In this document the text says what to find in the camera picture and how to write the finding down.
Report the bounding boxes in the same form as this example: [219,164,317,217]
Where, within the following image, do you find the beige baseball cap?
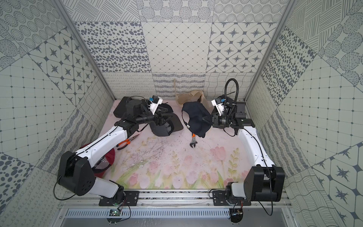
[174,79,212,112]

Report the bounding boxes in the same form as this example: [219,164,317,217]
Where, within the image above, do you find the black cap with white logo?
[157,103,174,114]

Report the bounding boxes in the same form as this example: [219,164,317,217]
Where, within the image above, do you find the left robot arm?
[57,96,174,205]

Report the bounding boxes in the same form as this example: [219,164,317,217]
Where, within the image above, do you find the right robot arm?
[203,98,285,204]

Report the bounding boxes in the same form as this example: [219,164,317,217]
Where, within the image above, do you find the red baseball cap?
[92,148,115,178]

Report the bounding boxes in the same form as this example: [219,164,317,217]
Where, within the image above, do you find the black plastic tool case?
[113,96,132,118]

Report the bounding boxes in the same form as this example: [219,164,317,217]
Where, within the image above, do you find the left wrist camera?
[149,96,163,115]

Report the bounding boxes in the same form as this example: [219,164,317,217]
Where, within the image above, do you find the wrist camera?
[149,96,163,115]
[211,96,226,116]

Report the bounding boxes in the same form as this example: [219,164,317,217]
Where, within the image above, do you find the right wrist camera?
[211,96,226,116]

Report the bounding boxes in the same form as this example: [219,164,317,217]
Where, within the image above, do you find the orange handled adjustable wrench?
[190,133,197,148]

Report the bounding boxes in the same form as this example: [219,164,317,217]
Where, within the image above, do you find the orange handled pliers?
[116,134,139,150]

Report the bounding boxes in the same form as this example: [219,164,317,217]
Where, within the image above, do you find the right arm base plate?
[209,189,251,206]

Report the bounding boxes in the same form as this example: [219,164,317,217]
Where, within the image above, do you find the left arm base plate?
[98,191,140,207]

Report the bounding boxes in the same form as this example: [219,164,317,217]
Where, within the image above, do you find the aluminium front rail frame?
[51,189,298,227]

